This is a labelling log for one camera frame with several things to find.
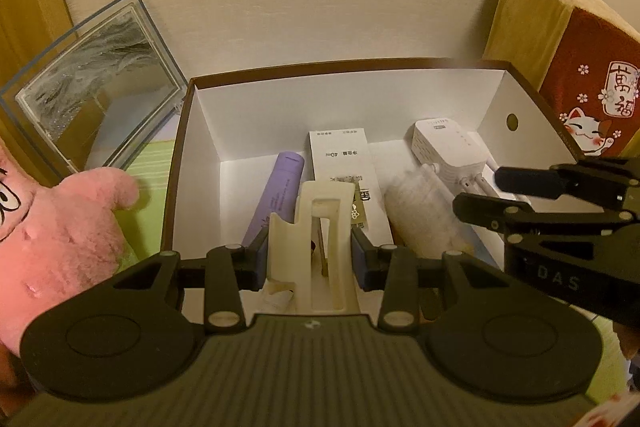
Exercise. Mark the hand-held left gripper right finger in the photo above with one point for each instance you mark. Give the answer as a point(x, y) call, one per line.
point(358, 253)

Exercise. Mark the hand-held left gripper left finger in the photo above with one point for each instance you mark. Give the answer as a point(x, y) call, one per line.
point(260, 253)

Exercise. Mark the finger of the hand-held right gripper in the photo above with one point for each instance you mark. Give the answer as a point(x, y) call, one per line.
point(480, 209)
point(525, 181)

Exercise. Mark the cream plastic holder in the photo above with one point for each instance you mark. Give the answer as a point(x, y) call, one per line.
point(335, 217)

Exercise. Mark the white fluffy roll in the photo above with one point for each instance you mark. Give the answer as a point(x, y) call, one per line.
point(420, 212)

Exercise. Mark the purple tube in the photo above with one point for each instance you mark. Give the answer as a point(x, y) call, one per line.
point(282, 187)

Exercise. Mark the brown cardboard box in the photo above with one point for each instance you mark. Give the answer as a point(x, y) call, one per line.
point(300, 107)

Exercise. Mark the white wifi router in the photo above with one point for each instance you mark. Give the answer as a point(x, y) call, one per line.
point(445, 147)

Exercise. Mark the white tall carton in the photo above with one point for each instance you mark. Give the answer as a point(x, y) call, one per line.
point(340, 157)

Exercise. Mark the red cat print cushion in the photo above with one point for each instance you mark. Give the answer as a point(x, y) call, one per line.
point(580, 57)

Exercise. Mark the red white printed packet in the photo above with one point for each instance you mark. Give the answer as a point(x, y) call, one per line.
point(617, 412)

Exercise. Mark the pink starfish plush toy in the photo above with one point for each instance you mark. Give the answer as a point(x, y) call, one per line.
point(60, 237)

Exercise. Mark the glass sand picture frame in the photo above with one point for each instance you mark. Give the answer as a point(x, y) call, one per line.
point(100, 77)

